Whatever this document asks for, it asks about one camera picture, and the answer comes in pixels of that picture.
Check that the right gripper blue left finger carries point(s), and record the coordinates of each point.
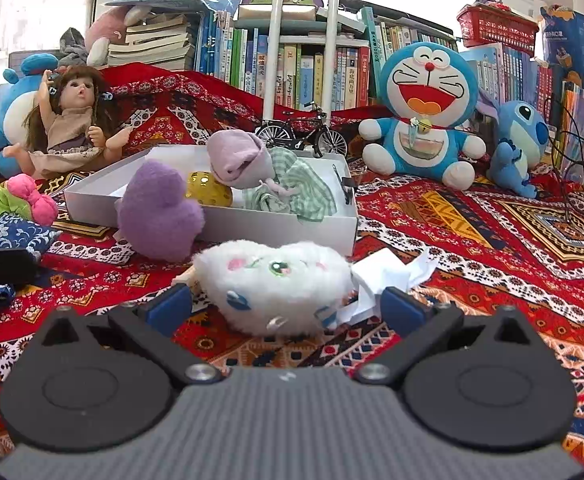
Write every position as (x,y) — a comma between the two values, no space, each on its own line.
(169,310)

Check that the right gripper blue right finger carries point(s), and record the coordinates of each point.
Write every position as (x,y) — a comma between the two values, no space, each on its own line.
(401,312)

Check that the blue floral cloth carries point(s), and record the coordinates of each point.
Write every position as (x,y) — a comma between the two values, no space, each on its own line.
(16,232)

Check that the white paper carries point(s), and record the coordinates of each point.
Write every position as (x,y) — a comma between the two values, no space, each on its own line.
(373,274)

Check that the green pink scrunchie bow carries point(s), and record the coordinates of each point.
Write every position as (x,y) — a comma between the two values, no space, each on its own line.
(19,195)

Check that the purple plush monster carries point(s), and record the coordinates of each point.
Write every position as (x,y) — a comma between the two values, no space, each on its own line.
(155,217)

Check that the white fluffy plush cat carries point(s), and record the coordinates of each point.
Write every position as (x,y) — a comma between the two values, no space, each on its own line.
(295,289)

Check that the green checkered cloth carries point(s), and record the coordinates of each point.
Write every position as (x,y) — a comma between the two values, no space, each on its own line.
(294,189)

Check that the lilac knit sock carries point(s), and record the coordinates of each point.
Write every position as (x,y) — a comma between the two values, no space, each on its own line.
(239,159)

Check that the white cardboard box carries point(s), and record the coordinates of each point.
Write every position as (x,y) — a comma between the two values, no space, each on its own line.
(92,201)

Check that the red patterned blanket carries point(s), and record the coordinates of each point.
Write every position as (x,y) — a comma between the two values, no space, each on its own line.
(493,247)

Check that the brown haired baby doll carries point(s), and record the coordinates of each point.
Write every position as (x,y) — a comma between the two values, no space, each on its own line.
(71,127)

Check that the blue white whale plush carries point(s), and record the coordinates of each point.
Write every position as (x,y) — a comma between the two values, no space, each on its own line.
(17,98)

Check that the black miniature bicycle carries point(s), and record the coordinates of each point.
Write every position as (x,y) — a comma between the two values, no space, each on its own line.
(299,133)

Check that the Stitch plush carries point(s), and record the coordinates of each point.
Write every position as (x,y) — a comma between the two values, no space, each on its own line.
(520,138)

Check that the Doraemon plush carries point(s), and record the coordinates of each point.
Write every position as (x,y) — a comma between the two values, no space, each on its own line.
(430,91)

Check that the grey cloth bundle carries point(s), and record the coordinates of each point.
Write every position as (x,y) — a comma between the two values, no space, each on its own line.
(73,51)

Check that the pink bunny plush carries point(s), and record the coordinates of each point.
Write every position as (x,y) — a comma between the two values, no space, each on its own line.
(110,29)

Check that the row of upright books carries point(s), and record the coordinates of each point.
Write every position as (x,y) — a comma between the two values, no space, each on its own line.
(234,49)

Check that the stack of grey books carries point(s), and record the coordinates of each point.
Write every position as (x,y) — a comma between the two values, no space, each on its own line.
(162,40)

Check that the red plastic basket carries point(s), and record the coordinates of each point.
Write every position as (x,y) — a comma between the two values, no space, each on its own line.
(485,23)

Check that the blue cardboard box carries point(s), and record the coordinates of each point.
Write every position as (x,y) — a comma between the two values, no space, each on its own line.
(563,40)

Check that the white pipe frame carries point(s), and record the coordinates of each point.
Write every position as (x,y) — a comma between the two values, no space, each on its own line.
(329,39)

